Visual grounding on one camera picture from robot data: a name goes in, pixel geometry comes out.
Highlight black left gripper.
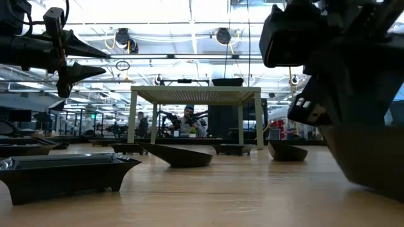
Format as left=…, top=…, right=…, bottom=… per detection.
left=0, top=6, right=108, bottom=99

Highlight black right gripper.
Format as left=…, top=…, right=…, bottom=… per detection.
left=287, top=34, right=404, bottom=127

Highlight black wavy-edged mini plate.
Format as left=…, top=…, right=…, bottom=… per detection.
left=318, top=124, right=404, bottom=204
left=211, top=78, right=245, bottom=87

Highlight black square mini plate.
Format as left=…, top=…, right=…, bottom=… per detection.
left=0, top=143, right=59, bottom=158
left=0, top=153, right=142, bottom=206
left=210, top=143, right=257, bottom=156
left=109, top=143, right=148, bottom=156

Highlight black studio light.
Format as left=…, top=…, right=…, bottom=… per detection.
left=47, top=99, right=66, bottom=112

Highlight red storage bins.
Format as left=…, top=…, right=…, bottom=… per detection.
left=270, top=119, right=288, bottom=139

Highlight black computer monitor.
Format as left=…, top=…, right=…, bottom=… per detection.
left=8, top=108, right=32, bottom=123

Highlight person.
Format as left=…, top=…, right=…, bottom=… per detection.
left=136, top=111, right=149, bottom=139
left=172, top=104, right=208, bottom=138

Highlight black equipment cabinet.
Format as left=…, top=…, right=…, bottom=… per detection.
left=207, top=98, right=269, bottom=141

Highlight green perforated metal shelf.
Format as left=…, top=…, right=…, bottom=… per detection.
left=127, top=85, right=264, bottom=150

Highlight black hanging cable loop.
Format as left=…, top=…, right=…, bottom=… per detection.
left=115, top=59, right=131, bottom=72

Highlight black robot workstation frame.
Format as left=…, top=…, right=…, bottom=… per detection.
left=47, top=108, right=105, bottom=138

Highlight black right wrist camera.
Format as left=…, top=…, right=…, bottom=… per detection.
left=259, top=3, right=323, bottom=69

